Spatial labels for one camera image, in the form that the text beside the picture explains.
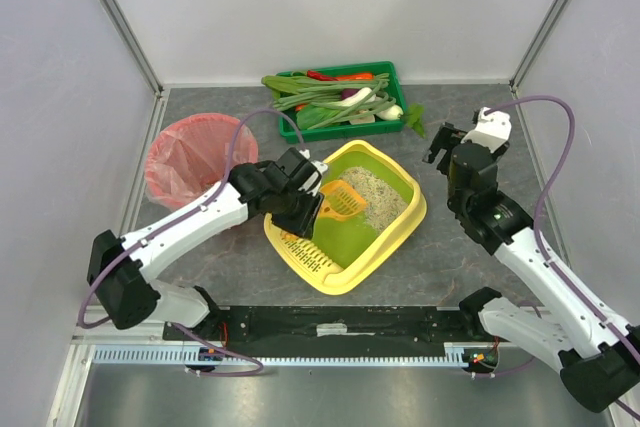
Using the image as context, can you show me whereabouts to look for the red mesh trash bin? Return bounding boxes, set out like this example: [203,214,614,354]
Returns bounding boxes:
[144,113,260,213]

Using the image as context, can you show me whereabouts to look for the green long beans bunch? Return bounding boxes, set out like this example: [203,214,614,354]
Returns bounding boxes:
[273,74,397,130]

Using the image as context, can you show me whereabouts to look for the green plastic crate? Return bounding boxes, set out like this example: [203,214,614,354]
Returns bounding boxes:
[276,61,408,143]

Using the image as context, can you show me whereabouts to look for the white radish with leaves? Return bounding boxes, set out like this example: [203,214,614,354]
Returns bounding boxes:
[376,104,426,138]

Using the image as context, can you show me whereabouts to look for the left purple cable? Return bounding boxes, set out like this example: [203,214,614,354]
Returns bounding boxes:
[79,107,309,378]

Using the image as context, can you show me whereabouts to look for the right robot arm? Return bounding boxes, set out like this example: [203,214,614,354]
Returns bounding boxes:
[425,123,639,413]

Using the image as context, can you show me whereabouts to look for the purple onion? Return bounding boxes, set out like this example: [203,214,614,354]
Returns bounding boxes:
[341,88,359,100]

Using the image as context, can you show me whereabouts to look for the orange litter scoop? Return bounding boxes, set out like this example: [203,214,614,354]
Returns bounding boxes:
[284,180,367,222]

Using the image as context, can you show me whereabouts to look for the white scallion stalk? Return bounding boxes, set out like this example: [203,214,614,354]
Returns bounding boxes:
[311,87,376,110]

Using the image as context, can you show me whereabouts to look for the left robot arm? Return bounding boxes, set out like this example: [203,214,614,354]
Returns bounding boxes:
[88,159,328,330]

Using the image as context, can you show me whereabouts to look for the cat litter pile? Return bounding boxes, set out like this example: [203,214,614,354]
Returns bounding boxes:
[338,166,408,234]

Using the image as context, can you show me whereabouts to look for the orange carrot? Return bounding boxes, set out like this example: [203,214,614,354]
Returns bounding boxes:
[335,72,375,82]

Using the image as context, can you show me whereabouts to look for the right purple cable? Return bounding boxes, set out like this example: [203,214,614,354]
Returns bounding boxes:
[469,94,640,421]

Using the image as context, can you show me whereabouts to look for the green leafy vegetable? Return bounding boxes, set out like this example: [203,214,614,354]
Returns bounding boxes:
[261,71,316,99]

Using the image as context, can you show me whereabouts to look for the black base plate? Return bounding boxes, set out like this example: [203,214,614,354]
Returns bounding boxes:
[191,306,494,347]

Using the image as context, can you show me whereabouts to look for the red chili pepper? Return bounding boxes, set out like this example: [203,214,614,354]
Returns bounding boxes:
[306,70,337,82]

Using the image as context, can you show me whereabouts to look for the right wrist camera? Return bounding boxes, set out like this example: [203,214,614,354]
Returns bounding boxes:
[462,107,512,154]

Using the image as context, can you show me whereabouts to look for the grey slotted cable duct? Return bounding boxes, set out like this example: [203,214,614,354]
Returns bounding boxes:
[91,343,469,368]

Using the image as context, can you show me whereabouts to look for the yellow green litter box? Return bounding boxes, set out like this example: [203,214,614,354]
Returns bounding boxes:
[264,140,427,295]

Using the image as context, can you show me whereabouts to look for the purple cable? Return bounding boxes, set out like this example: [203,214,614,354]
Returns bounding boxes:
[469,94,640,421]
[79,107,309,378]

